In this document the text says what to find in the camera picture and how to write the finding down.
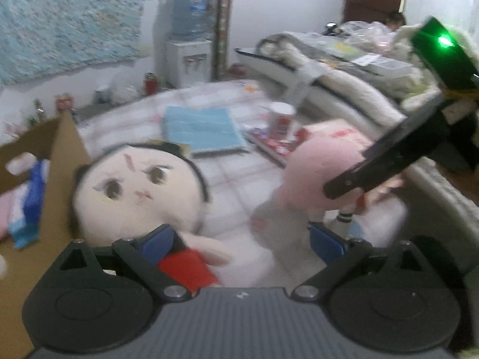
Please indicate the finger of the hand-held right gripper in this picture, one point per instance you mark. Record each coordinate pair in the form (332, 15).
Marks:
(381, 160)

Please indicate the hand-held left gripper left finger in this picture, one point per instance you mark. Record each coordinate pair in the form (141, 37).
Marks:
(157, 243)

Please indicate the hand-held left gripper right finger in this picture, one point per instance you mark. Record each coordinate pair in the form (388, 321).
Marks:
(325, 243)

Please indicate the black-haired plush doll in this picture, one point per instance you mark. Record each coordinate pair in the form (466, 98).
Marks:
(142, 190)

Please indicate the pink plush toy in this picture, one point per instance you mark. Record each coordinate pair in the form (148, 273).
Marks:
(314, 172)

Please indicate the brown cardboard box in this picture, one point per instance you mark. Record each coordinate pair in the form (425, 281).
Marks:
(56, 164)

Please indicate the blue white tissue package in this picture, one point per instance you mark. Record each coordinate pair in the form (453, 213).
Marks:
(37, 190)

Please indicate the blue white mask box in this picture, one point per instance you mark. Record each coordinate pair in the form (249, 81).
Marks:
(24, 237)

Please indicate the pink wet wipes pack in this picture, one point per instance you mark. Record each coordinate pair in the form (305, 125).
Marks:
(338, 129)

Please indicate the fluffy white blanket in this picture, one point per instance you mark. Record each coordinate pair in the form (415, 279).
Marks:
(404, 45)

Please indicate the clear plastic bags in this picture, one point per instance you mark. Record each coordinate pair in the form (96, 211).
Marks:
(366, 31)

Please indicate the plaid printed sheet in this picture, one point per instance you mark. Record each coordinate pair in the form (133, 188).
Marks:
(232, 179)

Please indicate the white red-label canister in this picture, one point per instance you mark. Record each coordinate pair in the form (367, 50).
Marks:
(280, 119)

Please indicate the blue folded cloth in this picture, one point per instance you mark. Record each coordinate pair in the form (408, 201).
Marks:
(202, 129)

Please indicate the dark plastic package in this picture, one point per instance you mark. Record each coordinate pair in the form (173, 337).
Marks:
(322, 45)

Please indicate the small black device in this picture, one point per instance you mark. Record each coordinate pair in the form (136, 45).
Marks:
(332, 27)

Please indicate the white plastic bag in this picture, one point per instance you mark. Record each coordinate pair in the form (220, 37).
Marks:
(125, 89)

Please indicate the white cup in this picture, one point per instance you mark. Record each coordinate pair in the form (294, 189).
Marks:
(101, 95)

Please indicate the red thermos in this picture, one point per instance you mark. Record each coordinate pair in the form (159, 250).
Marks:
(150, 84)

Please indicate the small red snack bag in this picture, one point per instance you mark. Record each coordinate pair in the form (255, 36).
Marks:
(64, 104)

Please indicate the dark glass bottle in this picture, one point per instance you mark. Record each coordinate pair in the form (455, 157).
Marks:
(38, 110)

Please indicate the white water dispenser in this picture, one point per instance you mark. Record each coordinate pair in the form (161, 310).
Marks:
(189, 63)

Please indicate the tall patterned panel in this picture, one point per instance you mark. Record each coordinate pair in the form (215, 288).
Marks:
(222, 30)

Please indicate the blue water bottle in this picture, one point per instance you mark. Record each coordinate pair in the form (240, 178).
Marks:
(191, 15)

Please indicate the white wall socket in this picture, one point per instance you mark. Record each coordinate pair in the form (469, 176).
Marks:
(143, 49)

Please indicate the floral wall cloth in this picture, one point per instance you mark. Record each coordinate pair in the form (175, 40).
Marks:
(67, 22)

